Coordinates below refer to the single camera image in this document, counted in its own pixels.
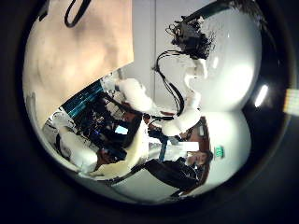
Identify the black cable loop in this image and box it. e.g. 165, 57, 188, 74
63, 0, 93, 28

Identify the green exit sign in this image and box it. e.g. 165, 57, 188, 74
214, 146, 226, 158

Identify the person in dark clothes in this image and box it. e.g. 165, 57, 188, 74
143, 149, 215, 192

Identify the monitor with blue screen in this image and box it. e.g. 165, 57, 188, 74
61, 79, 106, 119

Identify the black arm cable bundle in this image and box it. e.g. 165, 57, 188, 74
152, 49, 186, 116

